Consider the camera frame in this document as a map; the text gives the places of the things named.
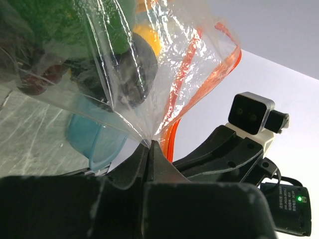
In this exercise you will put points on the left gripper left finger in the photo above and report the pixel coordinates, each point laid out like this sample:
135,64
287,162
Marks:
77,206

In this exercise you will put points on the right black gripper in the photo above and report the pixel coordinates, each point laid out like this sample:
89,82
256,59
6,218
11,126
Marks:
225,157

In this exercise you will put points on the clear zip top bag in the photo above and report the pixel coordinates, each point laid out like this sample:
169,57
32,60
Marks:
198,50

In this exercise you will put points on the dark purple plum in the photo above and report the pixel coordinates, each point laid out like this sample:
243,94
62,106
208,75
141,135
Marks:
130,76

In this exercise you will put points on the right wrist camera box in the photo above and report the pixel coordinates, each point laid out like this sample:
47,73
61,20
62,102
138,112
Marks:
254,117

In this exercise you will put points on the green lime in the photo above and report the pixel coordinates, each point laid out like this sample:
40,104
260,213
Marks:
71,24

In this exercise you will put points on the purple grape bunch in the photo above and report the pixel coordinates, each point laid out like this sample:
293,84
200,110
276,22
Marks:
22,57

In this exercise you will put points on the teal plastic tray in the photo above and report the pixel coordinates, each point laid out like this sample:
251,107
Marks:
97,134

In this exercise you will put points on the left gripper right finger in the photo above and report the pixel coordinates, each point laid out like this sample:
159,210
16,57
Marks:
175,208

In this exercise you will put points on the yellow squash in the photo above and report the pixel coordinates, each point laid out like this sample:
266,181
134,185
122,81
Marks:
143,27

